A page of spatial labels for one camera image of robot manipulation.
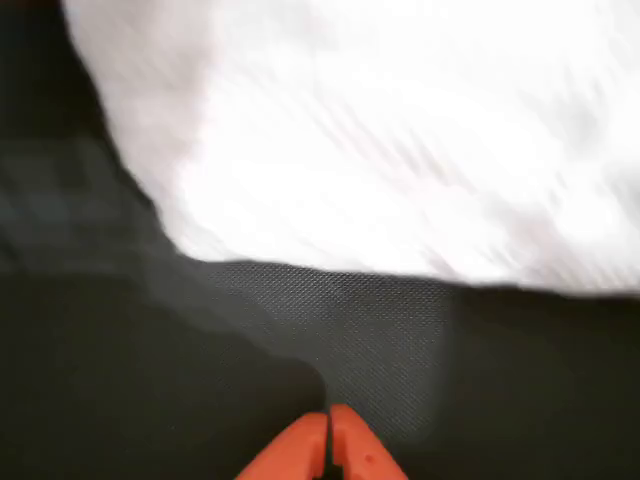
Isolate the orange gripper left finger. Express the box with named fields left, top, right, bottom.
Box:
left=234, top=411, right=330, bottom=480

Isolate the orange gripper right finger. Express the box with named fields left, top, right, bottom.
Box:
left=328, top=403, right=409, bottom=480

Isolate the white striped towel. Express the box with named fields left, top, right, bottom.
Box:
left=62, top=0, right=640, bottom=300

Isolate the black desk mat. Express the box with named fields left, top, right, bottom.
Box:
left=0, top=0, right=640, bottom=480

